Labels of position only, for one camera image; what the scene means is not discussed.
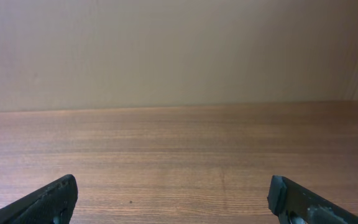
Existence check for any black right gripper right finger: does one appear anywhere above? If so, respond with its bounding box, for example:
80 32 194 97
267 175 358 224

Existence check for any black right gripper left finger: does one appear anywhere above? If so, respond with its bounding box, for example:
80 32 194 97
0 174 78 224

